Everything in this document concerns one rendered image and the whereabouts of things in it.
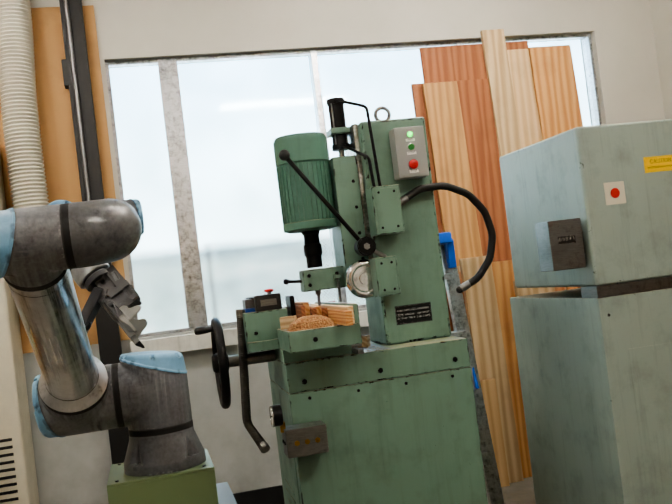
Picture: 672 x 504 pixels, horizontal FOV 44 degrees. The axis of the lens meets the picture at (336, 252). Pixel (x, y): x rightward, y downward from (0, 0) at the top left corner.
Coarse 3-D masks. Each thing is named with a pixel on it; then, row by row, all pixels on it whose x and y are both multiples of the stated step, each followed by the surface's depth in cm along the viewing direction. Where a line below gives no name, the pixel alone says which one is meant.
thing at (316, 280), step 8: (304, 272) 269; (312, 272) 270; (320, 272) 270; (328, 272) 271; (304, 280) 269; (312, 280) 270; (320, 280) 270; (328, 280) 271; (336, 280) 271; (344, 280) 272; (304, 288) 269; (312, 288) 270; (320, 288) 270; (328, 288) 271
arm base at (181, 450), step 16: (144, 432) 191; (160, 432) 191; (176, 432) 193; (192, 432) 197; (128, 448) 195; (144, 448) 191; (160, 448) 190; (176, 448) 191; (192, 448) 195; (128, 464) 192; (144, 464) 190; (160, 464) 189; (176, 464) 190; (192, 464) 192
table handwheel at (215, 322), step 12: (216, 324) 259; (216, 336) 255; (216, 348) 277; (216, 360) 263; (228, 360) 264; (252, 360) 266; (264, 360) 267; (216, 372) 264; (228, 372) 253; (228, 384) 253; (228, 396) 255
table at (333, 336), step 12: (336, 324) 244; (288, 336) 236; (300, 336) 236; (312, 336) 237; (324, 336) 238; (336, 336) 239; (348, 336) 239; (360, 336) 240; (252, 348) 254; (264, 348) 255; (276, 348) 256; (288, 348) 238; (300, 348) 236; (312, 348) 237; (324, 348) 238
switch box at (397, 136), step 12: (396, 132) 264; (420, 132) 265; (396, 144) 264; (420, 144) 265; (396, 156) 264; (408, 156) 264; (420, 156) 265; (396, 168) 265; (408, 168) 264; (420, 168) 265
